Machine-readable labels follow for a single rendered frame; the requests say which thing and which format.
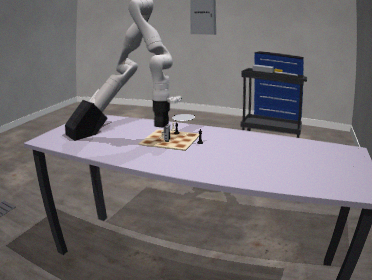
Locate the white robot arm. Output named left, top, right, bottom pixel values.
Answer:
left=89, top=0, right=173, bottom=112

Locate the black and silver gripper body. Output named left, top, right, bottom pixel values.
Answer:
left=152, top=89, right=182, bottom=127

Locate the brown and cream chessboard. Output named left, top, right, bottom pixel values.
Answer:
left=138, top=129, right=199, bottom=151

